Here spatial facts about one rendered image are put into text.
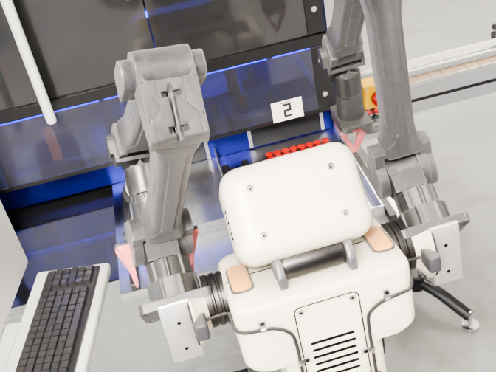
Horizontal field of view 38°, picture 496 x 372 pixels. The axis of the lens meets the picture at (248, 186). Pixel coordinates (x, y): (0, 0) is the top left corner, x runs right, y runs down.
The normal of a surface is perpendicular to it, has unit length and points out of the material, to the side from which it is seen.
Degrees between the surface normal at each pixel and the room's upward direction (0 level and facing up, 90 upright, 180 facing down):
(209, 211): 0
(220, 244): 0
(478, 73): 90
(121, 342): 90
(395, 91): 92
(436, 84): 90
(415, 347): 0
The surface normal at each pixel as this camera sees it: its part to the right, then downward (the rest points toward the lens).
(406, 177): -0.08, -0.31
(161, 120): 0.25, -0.11
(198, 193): -0.17, -0.81
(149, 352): 0.19, 0.53
